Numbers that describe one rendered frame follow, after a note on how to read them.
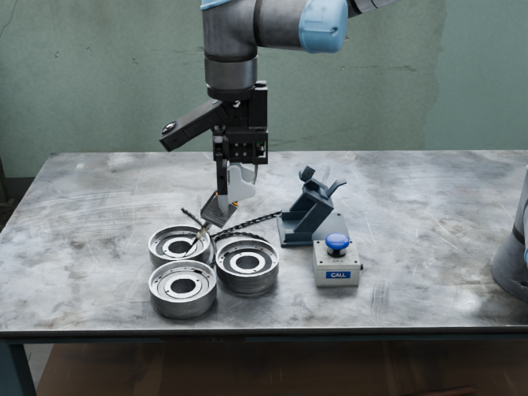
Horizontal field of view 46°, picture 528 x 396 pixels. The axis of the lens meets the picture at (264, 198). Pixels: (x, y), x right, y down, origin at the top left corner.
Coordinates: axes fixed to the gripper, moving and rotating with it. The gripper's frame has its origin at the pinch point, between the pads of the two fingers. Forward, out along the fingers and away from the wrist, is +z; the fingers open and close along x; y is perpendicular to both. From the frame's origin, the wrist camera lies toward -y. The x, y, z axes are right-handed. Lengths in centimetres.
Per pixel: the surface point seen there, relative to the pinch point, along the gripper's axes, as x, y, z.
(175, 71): 161, -19, 34
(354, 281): -5.9, 21.3, 12.2
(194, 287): -6.5, -4.7, 11.5
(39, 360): 62, -60, 93
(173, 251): 4.6, -8.9, 12.4
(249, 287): -7.3, 4.0, 11.5
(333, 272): -5.8, 17.7, 10.2
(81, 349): 8.7, -29.3, 38.3
